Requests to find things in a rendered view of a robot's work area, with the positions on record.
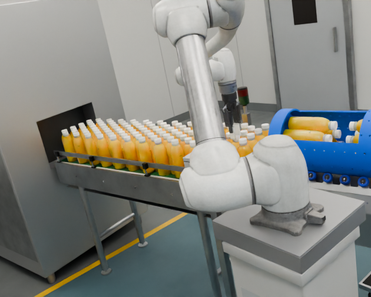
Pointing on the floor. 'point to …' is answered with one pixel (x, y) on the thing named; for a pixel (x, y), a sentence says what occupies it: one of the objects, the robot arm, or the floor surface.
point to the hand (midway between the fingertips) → (234, 131)
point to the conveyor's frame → (98, 182)
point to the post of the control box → (224, 264)
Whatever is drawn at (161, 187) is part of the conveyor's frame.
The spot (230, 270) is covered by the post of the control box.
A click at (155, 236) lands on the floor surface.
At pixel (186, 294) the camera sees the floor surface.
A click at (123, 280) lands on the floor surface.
